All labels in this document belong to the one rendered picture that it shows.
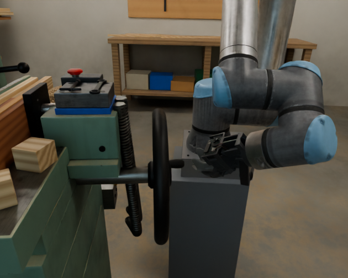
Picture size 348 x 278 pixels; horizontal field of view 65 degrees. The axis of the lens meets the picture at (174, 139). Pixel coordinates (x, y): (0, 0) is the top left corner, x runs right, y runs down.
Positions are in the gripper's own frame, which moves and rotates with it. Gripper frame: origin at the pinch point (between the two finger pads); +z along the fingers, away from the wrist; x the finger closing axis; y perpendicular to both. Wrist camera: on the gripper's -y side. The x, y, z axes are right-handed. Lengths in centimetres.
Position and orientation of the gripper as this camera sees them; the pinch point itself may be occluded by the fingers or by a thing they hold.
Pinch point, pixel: (197, 166)
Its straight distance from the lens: 81.1
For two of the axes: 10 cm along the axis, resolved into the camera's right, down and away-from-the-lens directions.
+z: -6.7, 1.9, 7.2
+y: -6.5, -6.3, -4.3
